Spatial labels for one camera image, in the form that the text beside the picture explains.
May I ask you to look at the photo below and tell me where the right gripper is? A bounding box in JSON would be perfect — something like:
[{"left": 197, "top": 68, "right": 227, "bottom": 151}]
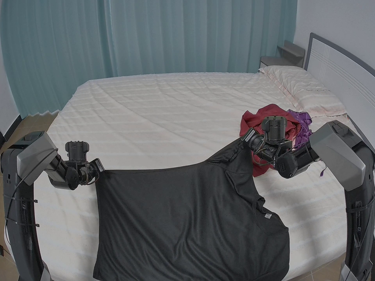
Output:
[{"left": 243, "top": 128, "right": 266, "bottom": 153}]

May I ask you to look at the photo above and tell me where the bed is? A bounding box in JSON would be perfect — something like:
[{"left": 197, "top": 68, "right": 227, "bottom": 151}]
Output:
[{"left": 0, "top": 32, "right": 375, "bottom": 279}]

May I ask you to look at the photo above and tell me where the black T-shirt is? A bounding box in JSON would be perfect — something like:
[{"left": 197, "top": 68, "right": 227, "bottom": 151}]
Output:
[{"left": 93, "top": 138, "right": 290, "bottom": 281}]

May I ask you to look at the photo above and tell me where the cream pillow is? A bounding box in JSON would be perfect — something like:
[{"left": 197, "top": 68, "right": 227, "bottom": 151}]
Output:
[{"left": 258, "top": 65, "right": 347, "bottom": 118}]

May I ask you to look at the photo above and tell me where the dark red garment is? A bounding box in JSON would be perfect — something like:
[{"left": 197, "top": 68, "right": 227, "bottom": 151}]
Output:
[{"left": 240, "top": 104, "right": 301, "bottom": 178}]

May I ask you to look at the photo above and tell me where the grey bedside table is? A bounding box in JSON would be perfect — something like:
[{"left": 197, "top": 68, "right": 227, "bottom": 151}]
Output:
[{"left": 260, "top": 40, "right": 306, "bottom": 68}]

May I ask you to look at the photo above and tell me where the blue-green curtain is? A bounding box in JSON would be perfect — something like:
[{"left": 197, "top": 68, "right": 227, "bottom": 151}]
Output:
[{"left": 0, "top": 0, "right": 298, "bottom": 119}]

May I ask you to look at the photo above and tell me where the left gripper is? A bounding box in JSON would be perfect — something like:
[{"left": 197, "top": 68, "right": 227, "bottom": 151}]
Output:
[{"left": 86, "top": 158, "right": 105, "bottom": 181}]

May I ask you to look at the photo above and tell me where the purple garment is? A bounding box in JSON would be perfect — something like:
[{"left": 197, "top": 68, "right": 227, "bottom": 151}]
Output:
[{"left": 287, "top": 109, "right": 327, "bottom": 177}]

